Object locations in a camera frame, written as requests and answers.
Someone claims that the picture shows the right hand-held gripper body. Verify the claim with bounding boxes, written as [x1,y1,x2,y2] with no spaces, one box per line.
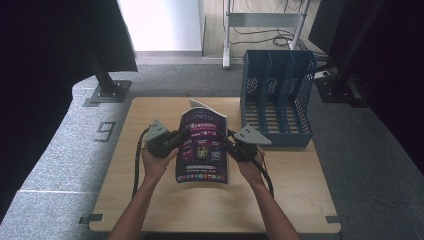
[229,124,273,163]

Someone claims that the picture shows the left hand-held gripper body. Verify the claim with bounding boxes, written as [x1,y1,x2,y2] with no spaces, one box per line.
[144,119,179,158]

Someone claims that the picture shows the purple glossy magazine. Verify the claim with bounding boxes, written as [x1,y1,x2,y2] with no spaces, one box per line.
[175,98,231,185]

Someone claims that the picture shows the blue plastic file rack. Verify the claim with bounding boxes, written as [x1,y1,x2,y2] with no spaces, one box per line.
[239,49,318,148]

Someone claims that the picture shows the person's right hand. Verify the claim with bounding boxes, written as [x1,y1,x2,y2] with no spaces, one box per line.
[236,147,267,186]

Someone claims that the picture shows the person's left hand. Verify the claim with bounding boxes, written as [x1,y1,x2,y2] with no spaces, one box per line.
[140,147,180,183]

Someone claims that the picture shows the grey tape floor mark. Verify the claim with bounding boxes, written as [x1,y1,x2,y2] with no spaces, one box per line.
[93,121,117,143]

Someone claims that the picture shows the white board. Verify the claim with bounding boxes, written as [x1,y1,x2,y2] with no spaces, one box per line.
[117,0,205,53]

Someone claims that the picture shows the white metal stand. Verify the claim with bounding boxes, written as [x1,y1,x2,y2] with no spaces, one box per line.
[222,0,313,70]

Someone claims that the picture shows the black curtain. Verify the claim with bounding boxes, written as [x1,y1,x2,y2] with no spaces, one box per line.
[0,0,139,224]
[308,0,424,175]

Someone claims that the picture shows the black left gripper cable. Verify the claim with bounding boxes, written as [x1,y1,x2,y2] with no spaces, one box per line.
[132,126,152,198]

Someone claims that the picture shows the black post with base plate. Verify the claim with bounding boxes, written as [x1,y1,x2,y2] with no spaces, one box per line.
[314,0,388,108]
[84,43,133,104]

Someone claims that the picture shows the black floor cables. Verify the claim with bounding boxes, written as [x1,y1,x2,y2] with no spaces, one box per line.
[229,0,329,63]

